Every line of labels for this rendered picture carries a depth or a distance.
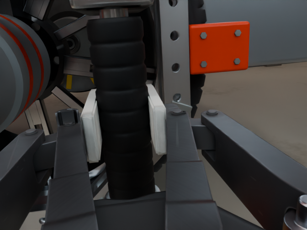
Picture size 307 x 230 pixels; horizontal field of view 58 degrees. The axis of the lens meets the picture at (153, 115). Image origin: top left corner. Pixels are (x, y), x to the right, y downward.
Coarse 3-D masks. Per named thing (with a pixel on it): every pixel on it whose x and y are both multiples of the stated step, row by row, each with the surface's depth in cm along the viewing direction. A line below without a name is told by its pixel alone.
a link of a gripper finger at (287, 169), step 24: (216, 120) 14; (216, 144) 13; (240, 144) 11; (264, 144) 11; (216, 168) 14; (240, 168) 11; (264, 168) 9; (288, 168) 9; (240, 192) 11; (264, 192) 10; (288, 192) 8; (264, 216) 10
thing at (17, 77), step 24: (0, 24) 29; (24, 24) 37; (0, 48) 27; (24, 48) 31; (0, 72) 25; (24, 72) 29; (48, 72) 40; (0, 96) 25; (24, 96) 30; (0, 120) 27
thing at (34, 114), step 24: (48, 0) 44; (48, 24) 46; (72, 24) 46; (144, 24) 61; (48, 48) 50; (72, 72) 48; (72, 96) 50; (48, 120) 52; (0, 144) 64; (96, 168) 52
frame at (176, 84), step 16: (160, 0) 37; (176, 0) 38; (160, 16) 37; (176, 16) 38; (160, 32) 38; (176, 32) 40; (160, 48) 40; (176, 48) 39; (160, 64) 41; (176, 64) 44; (160, 80) 44; (176, 80) 40; (160, 96) 45; (176, 96) 46; (96, 192) 45; (32, 208) 45; (32, 224) 45
